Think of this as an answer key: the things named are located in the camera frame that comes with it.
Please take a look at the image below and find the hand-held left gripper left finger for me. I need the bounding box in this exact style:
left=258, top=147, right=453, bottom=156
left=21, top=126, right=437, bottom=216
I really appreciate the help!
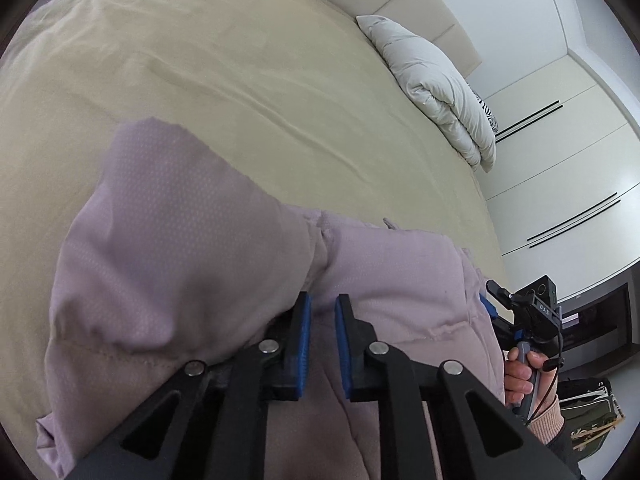
left=70, top=290, right=313, bottom=480

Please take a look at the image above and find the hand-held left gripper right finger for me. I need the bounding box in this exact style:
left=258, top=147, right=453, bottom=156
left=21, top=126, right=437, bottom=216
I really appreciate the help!
left=334, top=294, right=581, bottom=480

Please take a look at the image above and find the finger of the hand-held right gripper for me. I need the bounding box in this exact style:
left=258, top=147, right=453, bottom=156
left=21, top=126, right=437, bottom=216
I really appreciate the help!
left=479, top=294, right=509, bottom=342
left=486, top=280, right=519, bottom=307

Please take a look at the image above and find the mauve quilted puffer jacket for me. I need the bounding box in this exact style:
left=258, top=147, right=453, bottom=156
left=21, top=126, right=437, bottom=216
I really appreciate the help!
left=35, top=116, right=506, bottom=480

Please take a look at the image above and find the person's right forearm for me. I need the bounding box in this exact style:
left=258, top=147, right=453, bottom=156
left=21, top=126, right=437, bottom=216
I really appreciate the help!
left=525, top=394, right=586, bottom=480

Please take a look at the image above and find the person's right hand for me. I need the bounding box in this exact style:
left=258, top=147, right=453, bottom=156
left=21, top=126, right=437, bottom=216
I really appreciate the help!
left=502, top=347, right=549, bottom=411

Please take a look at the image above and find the dark green printed bag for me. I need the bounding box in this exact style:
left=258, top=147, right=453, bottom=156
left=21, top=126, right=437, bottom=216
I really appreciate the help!
left=557, top=377, right=626, bottom=456

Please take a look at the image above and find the white wardrobe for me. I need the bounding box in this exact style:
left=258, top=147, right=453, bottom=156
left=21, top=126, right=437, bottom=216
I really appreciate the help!
left=470, top=50, right=640, bottom=306

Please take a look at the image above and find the zebra print pillow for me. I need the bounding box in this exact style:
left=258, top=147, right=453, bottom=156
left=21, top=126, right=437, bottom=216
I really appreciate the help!
left=470, top=87, right=501, bottom=135

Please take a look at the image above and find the white folded duvet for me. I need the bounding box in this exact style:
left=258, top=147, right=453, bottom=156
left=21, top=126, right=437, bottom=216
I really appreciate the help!
left=356, top=14, right=497, bottom=173

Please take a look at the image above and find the bed with beige sheet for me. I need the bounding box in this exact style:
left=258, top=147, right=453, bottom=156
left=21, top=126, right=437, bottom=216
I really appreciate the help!
left=0, top=0, right=503, bottom=461

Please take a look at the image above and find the black cable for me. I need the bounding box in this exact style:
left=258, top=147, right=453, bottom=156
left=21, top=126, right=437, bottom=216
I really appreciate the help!
left=530, top=305, right=566, bottom=423

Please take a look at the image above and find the dark wall shelf niche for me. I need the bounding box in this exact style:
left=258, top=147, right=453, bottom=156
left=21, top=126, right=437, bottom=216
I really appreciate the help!
left=557, top=282, right=633, bottom=351

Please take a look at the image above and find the black wardrobe handle pair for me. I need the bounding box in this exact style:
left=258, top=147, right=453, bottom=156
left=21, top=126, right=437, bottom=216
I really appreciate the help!
left=526, top=192, right=621, bottom=249
left=495, top=100, right=562, bottom=142

